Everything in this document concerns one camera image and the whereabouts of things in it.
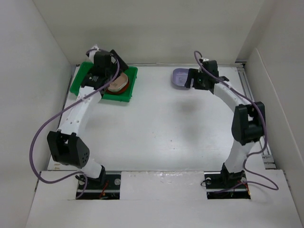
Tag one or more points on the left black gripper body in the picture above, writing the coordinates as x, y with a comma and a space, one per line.
110, 71

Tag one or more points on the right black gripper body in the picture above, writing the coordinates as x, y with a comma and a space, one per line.
204, 78

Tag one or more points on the purple square bowl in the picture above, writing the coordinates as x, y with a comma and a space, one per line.
179, 77

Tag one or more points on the pink square bowl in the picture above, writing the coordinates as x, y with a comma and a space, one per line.
119, 83

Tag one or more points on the red round plate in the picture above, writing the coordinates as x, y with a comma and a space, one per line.
120, 91

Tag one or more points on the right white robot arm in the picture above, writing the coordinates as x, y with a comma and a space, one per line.
247, 127

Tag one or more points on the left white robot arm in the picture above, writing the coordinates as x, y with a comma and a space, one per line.
66, 145

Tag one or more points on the green plastic bin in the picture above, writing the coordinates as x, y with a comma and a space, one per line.
122, 97

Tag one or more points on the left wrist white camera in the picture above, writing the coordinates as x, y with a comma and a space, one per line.
91, 52

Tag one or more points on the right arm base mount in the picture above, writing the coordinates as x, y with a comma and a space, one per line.
218, 188

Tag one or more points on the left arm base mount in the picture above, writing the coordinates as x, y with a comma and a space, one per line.
110, 190

